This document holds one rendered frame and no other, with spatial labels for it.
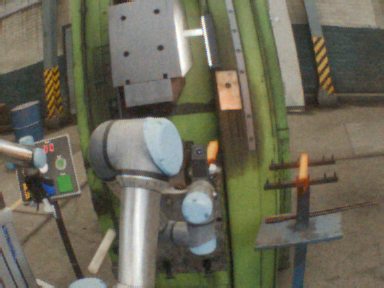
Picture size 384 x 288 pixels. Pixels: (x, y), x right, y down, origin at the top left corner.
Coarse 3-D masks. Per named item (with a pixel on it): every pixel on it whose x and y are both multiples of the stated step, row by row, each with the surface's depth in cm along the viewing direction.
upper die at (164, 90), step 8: (160, 80) 194; (168, 80) 193; (176, 80) 207; (184, 80) 231; (128, 88) 196; (136, 88) 195; (144, 88) 195; (152, 88) 195; (160, 88) 195; (168, 88) 194; (176, 88) 206; (128, 96) 197; (136, 96) 196; (144, 96) 196; (152, 96) 196; (160, 96) 195; (168, 96) 195; (128, 104) 198; (136, 104) 197; (144, 104) 197
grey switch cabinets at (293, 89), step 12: (276, 0) 660; (276, 12) 667; (276, 24) 674; (288, 24) 669; (276, 36) 681; (288, 36) 676; (288, 48) 682; (288, 60) 689; (288, 72) 695; (288, 84) 701; (300, 84) 696; (288, 96) 707; (300, 96) 701; (288, 108) 716; (300, 108) 711
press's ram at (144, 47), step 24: (144, 0) 184; (168, 0) 183; (120, 24) 188; (144, 24) 187; (168, 24) 186; (120, 48) 191; (144, 48) 190; (168, 48) 189; (120, 72) 194; (144, 72) 193; (168, 72) 192
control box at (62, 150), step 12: (36, 144) 196; (48, 144) 197; (60, 144) 199; (48, 156) 196; (60, 156) 198; (72, 156) 199; (48, 168) 194; (60, 168) 196; (72, 168) 197; (24, 180) 189; (72, 180) 196; (24, 192) 188; (72, 192) 194; (24, 204) 188
